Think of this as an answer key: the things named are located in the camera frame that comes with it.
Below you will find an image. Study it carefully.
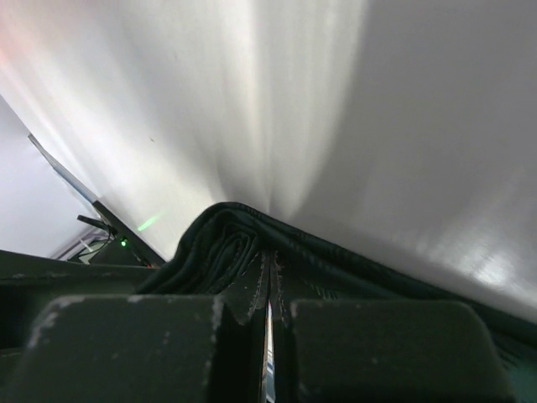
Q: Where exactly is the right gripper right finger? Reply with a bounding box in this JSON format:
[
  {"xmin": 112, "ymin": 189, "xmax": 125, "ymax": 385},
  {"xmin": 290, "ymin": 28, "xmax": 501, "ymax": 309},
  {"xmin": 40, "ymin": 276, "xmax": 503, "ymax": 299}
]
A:
[{"xmin": 269, "ymin": 261, "xmax": 516, "ymax": 402}]

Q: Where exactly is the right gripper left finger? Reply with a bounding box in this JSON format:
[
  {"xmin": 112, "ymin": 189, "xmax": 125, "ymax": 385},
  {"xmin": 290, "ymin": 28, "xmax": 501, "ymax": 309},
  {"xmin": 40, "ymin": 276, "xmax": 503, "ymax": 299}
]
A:
[{"xmin": 1, "ymin": 252, "xmax": 269, "ymax": 402}]

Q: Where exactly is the dark green tie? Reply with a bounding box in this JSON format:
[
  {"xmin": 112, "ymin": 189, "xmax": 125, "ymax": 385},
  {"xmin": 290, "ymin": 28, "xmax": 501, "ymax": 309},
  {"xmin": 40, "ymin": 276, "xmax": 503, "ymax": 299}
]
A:
[{"xmin": 137, "ymin": 202, "xmax": 536, "ymax": 402}]

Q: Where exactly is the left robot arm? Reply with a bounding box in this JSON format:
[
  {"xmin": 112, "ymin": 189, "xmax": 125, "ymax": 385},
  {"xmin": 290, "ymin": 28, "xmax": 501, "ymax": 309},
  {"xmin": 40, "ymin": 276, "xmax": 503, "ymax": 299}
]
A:
[{"xmin": 70, "ymin": 201, "xmax": 165, "ymax": 269}]

